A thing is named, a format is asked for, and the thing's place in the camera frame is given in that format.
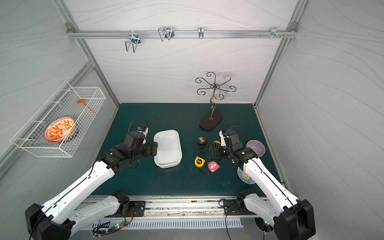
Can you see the white vented cable duct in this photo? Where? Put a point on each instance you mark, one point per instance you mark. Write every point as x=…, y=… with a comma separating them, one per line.
x=184, y=224

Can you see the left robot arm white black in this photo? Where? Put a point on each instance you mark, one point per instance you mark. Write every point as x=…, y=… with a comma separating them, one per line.
x=42, y=227

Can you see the orange patterned plate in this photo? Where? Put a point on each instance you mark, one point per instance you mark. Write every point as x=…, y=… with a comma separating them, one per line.
x=61, y=130

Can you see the blue yellow patterned plate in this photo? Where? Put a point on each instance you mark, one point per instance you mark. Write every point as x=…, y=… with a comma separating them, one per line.
x=245, y=178

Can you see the small yellow tape measure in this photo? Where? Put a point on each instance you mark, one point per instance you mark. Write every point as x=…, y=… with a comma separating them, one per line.
x=199, y=162

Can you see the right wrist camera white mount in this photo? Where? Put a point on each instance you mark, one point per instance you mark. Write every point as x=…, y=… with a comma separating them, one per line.
x=225, y=138

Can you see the metal double hook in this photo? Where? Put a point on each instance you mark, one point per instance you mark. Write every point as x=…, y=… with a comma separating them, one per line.
x=133, y=42

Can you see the metal loop hook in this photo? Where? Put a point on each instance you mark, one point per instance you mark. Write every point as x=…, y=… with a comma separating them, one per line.
x=166, y=33

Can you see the white plastic storage box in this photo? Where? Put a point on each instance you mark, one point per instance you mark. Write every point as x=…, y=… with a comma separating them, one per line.
x=169, y=151

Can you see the metal bracket hook right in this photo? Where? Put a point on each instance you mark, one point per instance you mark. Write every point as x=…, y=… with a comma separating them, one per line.
x=273, y=34

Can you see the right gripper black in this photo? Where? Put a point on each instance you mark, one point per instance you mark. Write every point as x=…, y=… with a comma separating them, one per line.
x=215, y=150

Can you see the purple bowl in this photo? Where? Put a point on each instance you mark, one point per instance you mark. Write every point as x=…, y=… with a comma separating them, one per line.
x=258, y=147

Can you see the black metal jewelry stand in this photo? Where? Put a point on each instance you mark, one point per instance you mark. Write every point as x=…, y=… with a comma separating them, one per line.
x=213, y=117

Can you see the small metal hook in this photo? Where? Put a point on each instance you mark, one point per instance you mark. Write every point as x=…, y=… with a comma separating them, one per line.
x=201, y=32

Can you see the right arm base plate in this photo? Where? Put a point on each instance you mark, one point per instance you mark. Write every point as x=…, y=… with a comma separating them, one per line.
x=235, y=207

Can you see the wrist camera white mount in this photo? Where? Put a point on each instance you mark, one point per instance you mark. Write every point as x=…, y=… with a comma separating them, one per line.
x=144, y=131
x=225, y=138

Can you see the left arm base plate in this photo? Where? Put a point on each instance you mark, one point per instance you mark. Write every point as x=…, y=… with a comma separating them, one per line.
x=132, y=209

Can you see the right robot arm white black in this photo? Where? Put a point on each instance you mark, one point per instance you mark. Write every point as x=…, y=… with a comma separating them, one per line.
x=290, y=217

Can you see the aluminium top rail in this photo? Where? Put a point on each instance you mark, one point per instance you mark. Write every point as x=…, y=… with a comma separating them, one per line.
x=191, y=34

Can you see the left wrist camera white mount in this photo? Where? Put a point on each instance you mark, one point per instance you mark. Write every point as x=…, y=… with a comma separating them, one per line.
x=144, y=131

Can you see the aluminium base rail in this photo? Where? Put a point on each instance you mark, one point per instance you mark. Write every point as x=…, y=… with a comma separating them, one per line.
x=180, y=207

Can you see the pink tape measure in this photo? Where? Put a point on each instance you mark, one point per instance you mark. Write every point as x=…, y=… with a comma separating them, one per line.
x=209, y=167

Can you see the wiring bundle with board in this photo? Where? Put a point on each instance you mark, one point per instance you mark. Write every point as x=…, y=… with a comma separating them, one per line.
x=109, y=227

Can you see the orange spatula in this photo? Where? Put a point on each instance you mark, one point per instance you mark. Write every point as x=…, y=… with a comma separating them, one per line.
x=83, y=102

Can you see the white wire basket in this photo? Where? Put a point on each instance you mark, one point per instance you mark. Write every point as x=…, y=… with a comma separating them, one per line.
x=63, y=103

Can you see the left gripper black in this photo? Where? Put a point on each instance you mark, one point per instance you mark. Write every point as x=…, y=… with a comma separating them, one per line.
x=149, y=148

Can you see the black round tape measure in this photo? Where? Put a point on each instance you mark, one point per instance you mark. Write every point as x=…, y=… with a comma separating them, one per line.
x=202, y=142

